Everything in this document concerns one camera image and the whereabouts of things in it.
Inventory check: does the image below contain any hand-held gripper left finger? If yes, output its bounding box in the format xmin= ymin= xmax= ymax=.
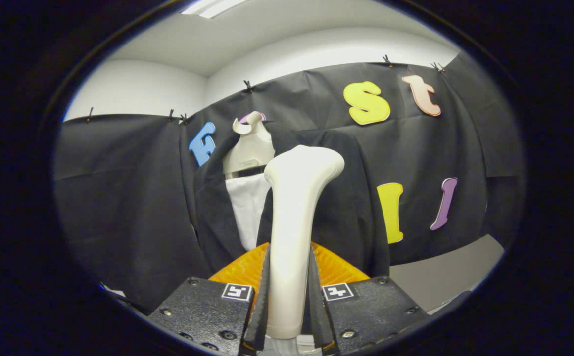
xmin=147 ymin=242 xmax=271 ymax=356

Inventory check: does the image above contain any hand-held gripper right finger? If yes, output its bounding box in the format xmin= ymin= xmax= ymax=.
xmin=308 ymin=242 xmax=431 ymax=356

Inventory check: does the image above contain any black jacket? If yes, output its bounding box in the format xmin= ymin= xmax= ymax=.
xmin=193 ymin=121 xmax=390 ymax=278

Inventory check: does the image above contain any white purple garment steamer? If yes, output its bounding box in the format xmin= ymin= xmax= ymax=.
xmin=264 ymin=145 xmax=345 ymax=356

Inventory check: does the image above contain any white clothes hanger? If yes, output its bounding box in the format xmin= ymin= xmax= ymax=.
xmin=222 ymin=111 xmax=276 ymax=179

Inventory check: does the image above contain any grey cabinet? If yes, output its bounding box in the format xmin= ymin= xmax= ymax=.
xmin=390 ymin=234 xmax=505 ymax=313

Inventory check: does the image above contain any black backdrop cloth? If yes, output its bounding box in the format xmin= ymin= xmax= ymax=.
xmin=53 ymin=52 xmax=525 ymax=315

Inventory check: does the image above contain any row of backdrop clips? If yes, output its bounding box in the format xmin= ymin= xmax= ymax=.
xmin=87 ymin=54 xmax=446 ymax=124

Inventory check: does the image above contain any ceiling light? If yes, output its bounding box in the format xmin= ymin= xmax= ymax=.
xmin=181 ymin=0 xmax=249 ymax=19

